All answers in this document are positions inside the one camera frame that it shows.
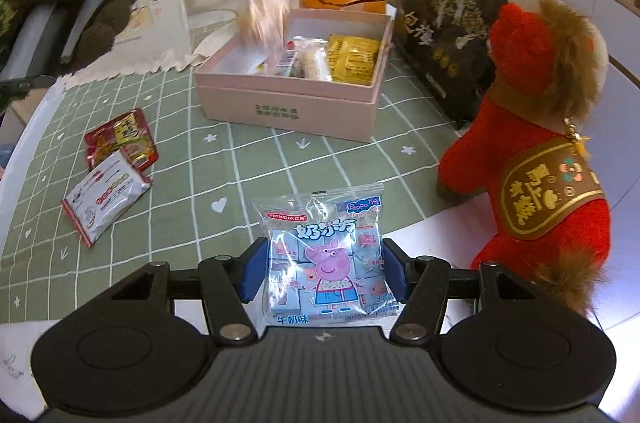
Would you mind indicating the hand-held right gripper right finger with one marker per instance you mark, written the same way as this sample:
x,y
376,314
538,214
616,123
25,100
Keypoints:
x,y
395,270

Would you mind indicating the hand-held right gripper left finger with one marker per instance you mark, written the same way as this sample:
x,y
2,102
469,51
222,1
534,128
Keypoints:
x,y
256,270

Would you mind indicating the blue cartoon snack packet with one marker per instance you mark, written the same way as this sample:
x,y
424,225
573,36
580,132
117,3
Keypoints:
x,y
325,253

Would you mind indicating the pink cardboard box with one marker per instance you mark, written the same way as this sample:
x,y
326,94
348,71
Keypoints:
x,y
290,103

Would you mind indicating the yellow snack packet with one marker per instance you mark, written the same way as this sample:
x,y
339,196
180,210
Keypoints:
x,y
352,58

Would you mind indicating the white cartoon print tote bag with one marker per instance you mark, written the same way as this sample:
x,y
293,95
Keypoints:
x,y
155,33

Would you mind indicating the green checked tablecloth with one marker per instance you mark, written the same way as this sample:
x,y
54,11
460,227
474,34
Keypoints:
x,y
200,183

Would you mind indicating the white and red snack packet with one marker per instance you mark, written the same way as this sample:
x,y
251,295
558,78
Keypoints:
x,y
102,198

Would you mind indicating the red plush toy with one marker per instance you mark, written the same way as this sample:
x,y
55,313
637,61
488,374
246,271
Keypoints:
x,y
535,163

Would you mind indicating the black printed bag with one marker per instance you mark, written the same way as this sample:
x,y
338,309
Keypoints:
x,y
445,38

